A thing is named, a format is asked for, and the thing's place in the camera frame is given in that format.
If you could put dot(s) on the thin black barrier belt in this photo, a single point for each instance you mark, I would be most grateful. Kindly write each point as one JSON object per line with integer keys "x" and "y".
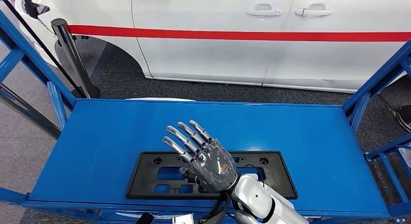
{"x": 39, "y": 43}

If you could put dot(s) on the black plastic plate part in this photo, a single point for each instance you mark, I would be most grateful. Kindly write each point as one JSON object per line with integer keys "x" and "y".
{"x": 151, "y": 184}

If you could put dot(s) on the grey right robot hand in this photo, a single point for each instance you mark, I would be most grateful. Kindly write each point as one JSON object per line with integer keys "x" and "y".
{"x": 213, "y": 168}

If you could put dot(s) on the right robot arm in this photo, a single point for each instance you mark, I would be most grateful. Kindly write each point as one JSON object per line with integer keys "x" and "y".
{"x": 253, "y": 196}

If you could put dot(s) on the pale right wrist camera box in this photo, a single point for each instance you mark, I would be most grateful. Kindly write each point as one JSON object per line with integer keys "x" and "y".
{"x": 183, "y": 220}

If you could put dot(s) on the blue metal shelf rack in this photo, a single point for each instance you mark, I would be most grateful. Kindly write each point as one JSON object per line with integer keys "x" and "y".
{"x": 96, "y": 152}
{"x": 385, "y": 149}

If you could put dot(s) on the white car with red stripe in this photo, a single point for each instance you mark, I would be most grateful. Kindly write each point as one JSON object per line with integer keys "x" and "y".
{"x": 208, "y": 58}

